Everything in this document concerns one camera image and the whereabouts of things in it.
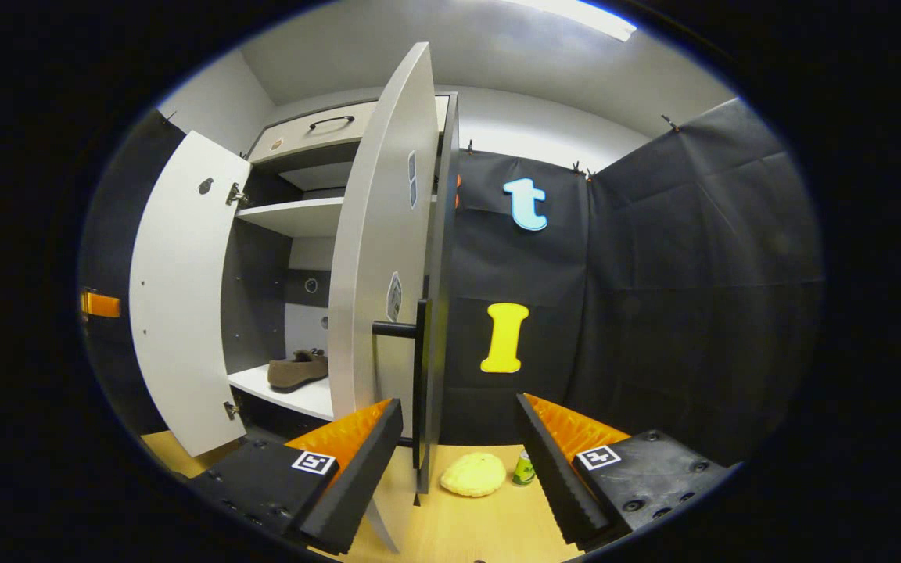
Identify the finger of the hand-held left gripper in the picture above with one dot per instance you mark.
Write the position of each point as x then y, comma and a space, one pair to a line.
101, 305

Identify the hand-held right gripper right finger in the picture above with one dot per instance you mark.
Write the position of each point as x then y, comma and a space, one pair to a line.
556, 461

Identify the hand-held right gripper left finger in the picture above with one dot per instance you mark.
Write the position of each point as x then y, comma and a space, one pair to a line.
357, 461

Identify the white shoe cabinet door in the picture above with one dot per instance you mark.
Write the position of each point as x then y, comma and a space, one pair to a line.
181, 297
372, 234

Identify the brown fuzzy shoe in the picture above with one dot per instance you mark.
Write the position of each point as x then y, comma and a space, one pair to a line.
294, 375

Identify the white shoe cabinet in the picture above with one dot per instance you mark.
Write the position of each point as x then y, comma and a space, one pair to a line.
443, 274

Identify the white cabinet shelf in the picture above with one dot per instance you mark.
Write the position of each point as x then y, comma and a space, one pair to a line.
294, 216
294, 399

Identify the metal door hinge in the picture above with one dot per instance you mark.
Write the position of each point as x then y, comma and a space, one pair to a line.
236, 195
231, 410

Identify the white cabinet drawer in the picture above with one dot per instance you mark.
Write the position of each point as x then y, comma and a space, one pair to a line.
294, 141

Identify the green drink can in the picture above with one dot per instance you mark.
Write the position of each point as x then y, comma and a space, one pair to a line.
523, 469

